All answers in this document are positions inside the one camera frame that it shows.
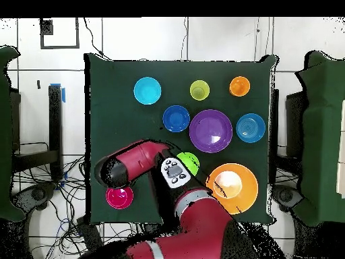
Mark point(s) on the red-pink cup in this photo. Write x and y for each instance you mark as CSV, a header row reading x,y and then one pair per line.
x,y
120,196

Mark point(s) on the red-pink bowl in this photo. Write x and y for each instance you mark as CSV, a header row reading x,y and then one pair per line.
x,y
109,201

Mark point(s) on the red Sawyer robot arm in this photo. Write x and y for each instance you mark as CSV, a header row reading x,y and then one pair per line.
x,y
202,229

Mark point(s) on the dark blue bowl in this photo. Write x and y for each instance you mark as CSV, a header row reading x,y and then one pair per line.
x,y
176,118

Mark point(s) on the green bowl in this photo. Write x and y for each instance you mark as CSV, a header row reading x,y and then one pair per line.
x,y
191,160

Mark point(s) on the large purple bowl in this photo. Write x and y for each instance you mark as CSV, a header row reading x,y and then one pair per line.
x,y
210,131

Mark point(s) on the dark green tablecloth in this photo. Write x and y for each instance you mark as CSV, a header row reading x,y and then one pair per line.
x,y
121,121

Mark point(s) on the cyan bowl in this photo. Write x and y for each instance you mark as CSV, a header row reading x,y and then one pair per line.
x,y
147,90

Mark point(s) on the yellow-green cup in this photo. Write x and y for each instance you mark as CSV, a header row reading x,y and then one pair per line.
x,y
199,90

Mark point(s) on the blue ribbed bowl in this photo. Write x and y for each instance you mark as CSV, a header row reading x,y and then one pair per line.
x,y
250,128

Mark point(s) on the orange cup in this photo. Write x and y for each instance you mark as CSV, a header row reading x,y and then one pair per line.
x,y
239,86

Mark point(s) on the large orange bowl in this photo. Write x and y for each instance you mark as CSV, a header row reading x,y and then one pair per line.
x,y
242,199

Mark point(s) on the black floor box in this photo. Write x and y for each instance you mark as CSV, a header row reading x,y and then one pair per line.
x,y
90,234

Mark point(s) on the black crossbar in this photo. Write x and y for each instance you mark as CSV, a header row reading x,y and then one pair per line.
x,y
35,159

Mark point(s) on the neighbouring green cloth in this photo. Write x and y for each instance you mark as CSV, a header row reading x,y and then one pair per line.
x,y
320,135
4,135

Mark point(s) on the black post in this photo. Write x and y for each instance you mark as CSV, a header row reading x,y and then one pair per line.
x,y
55,129

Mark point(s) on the grey pedestal foot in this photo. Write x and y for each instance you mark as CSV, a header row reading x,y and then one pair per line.
x,y
285,194
37,194

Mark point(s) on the black square frame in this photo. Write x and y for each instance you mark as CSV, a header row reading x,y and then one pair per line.
x,y
77,35

